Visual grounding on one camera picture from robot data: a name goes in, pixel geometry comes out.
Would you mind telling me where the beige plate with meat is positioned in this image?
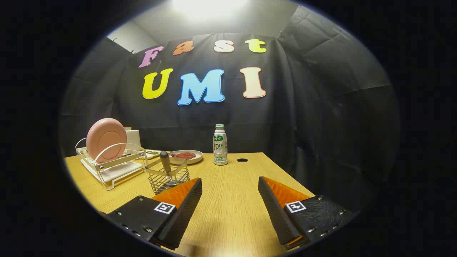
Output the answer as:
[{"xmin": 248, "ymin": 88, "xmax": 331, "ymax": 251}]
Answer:
[{"xmin": 168, "ymin": 150, "xmax": 204, "ymax": 165}]

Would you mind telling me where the wooden-handled spoon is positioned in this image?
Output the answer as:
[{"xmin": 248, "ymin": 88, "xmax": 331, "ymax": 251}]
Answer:
[{"xmin": 159, "ymin": 151, "xmax": 178, "ymax": 188}]

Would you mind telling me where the large ceiling light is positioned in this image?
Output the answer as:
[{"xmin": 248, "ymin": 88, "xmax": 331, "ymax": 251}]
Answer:
[{"xmin": 171, "ymin": 0, "xmax": 248, "ymax": 18}]

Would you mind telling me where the white wire dish rack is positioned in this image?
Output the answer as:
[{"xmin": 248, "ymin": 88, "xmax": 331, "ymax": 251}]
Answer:
[{"xmin": 75, "ymin": 137, "xmax": 147, "ymax": 191}]

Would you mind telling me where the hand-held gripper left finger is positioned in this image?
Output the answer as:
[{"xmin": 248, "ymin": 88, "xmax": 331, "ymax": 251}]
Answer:
[{"xmin": 99, "ymin": 177, "xmax": 203, "ymax": 250}]

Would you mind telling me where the white toaster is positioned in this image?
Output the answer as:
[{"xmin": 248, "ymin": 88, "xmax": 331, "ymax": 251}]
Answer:
[{"xmin": 123, "ymin": 127, "xmax": 140, "ymax": 150}]

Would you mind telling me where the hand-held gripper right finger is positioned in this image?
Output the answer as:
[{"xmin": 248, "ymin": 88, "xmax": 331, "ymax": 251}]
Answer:
[{"xmin": 258, "ymin": 176, "xmax": 357, "ymax": 250}]

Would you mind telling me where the pink plate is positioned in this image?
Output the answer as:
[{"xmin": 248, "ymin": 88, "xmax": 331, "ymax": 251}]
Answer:
[{"xmin": 86, "ymin": 118, "xmax": 127, "ymax": 163}]

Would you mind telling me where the white green-capped drink bottle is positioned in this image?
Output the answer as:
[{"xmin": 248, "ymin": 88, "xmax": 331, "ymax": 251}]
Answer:
[{"xmin": 213, "ymin": 124, "xmax": 228, "ymax": 166}]

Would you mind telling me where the metal wire basket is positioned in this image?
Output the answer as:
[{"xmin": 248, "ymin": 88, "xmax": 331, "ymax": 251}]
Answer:
[{"xmin": 144, "ymin": 157, "xmax": 190, "ymax": 195}]

